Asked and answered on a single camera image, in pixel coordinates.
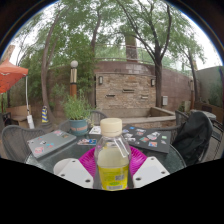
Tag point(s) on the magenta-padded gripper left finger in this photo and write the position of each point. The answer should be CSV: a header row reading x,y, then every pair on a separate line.
x,y
73,173

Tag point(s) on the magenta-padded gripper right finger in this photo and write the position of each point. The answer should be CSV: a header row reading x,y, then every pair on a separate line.
x,y
150,171

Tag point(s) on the clear bottle with yellow label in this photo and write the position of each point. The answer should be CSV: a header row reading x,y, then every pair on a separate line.
x,y
112,166

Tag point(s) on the black laptop with stickers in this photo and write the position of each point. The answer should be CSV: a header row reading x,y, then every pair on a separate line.
x,y
148,138

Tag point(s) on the small colourful sticker card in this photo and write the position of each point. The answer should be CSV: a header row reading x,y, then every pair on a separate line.
x,y
86,141

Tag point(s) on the grey laptop with stickers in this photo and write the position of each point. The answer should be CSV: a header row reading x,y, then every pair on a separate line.
x,y
50,143

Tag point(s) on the white printed booklet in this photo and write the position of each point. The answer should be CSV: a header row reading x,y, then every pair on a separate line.
x,y
95,130

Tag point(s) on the grey mesh armchair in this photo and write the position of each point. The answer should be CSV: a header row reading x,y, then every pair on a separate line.
x,y
215,140
98,116
16,143

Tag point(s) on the green plant in blue pot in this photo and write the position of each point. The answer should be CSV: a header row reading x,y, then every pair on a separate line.
x,y
77,110

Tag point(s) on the blue yellow striped cone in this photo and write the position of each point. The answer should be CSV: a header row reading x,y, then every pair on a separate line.
x,y
45,115

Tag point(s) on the white parasol pole with base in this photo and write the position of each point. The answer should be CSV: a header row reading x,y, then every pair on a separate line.
x,y
30,121

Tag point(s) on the wooden bench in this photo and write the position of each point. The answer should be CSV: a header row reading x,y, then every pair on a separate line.
x,y
18,115

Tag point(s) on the tree with dark forked trunk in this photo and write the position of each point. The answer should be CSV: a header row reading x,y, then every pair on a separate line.
x,y
158,83

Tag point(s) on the tree with leaning trunk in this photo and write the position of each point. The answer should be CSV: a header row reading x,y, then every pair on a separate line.
x,y
45,76

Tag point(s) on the orange parasol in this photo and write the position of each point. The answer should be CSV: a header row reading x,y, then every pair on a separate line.
x,y
11,75

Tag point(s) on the tree with thin straight trunk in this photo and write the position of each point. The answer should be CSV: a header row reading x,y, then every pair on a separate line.
x,y
95,36

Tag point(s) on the grey wall box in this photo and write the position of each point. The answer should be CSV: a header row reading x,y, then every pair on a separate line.
x,y
165,100

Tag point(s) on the black wall lantern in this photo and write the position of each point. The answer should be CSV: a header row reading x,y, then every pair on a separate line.
x,y
152,82
100,80

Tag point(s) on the slim tree by wall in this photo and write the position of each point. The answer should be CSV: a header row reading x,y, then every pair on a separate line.
x,y
194,80

